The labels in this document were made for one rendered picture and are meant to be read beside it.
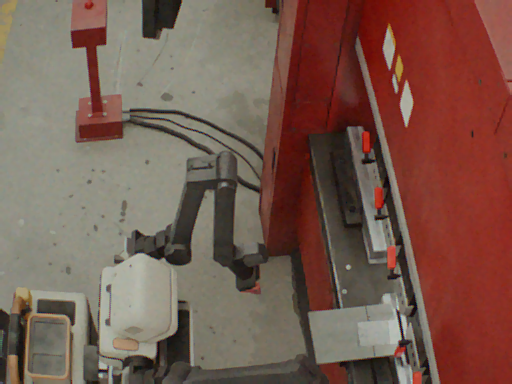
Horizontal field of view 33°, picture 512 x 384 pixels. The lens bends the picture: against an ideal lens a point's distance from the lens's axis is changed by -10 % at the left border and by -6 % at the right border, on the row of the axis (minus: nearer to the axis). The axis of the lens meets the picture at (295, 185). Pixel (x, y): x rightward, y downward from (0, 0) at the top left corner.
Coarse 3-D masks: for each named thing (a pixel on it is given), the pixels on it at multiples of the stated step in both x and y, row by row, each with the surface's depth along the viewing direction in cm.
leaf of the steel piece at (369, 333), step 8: (360, 328) 279; (368, 328) 279; (376, 328) 279; (384, 328) 279; (360, 336) 277; (368, 336) 277; (376, 336) 278; (384, 336) 278; (360, 344) 275; (368, 344) 276; (376, 344) 276; (384, 344) 276
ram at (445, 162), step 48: (384, 0) 255; (432, 0) 212; (432, 48) 216; (384, 96) 267; (432, 96) 221; (480, 96) 187; (432, 144) 224; (480, 144) 190; (432, 192) 227; (480, 192) 192; (432, 240) 230; (480, 240) 193; (432, 288) 232; (480, 288) 195; (432, 336) 233; (480, 336) 195
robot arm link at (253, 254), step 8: (232, 248) 269; (240, 248) 267; (248, 248) 267; (256, 248) 266; (264, 248) 270; (224, 256) 263; (240, 256) 266; (248, 256) 267; (256, 256) 267; (264, 256) 268; (224, 264) 266; (232, 264) 266; (248, 264) 268; (256, 264) 269
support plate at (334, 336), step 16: (384, 304) 284; (320, 320) 280; (336, 320) 280; (352, 320) 280; (384, 320) 281; (320, 336) 276; (336, 336) 277; (352, 336) 277; (320, 352) 273; (336, 352) 274; (352, 352) 274; (368, 352) 274; (384, 352) 275
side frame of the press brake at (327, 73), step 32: (288, 0) 295; (320, 0) 277; (352, 0) 279; (288, 32) 299; (320, 32) 290; (352, 32) 292; (288, 64) 303; (320, 64) 304; (352, 64) 305; (288, 96) 315; (320, 96) 318; (352, 96) 320; (288, 128) 330; (320, 128) 333; (288, 160) 347; (288, 192) 365; (288, 224) 385
